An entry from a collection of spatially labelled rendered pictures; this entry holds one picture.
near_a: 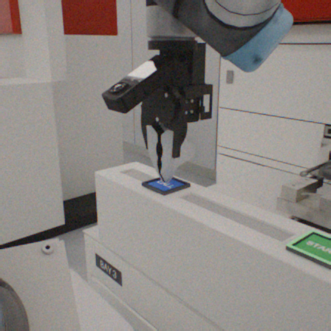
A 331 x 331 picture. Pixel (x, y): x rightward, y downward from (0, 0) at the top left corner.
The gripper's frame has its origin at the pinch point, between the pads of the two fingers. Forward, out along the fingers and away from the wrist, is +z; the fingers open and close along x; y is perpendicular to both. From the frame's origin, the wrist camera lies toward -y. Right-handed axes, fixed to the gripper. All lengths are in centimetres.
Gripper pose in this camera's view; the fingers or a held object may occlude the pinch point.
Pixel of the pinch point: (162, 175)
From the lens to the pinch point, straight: 59.2
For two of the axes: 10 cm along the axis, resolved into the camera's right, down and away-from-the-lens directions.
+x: -6.6, -2.4, 7.1
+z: 0.0, 9.5, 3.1
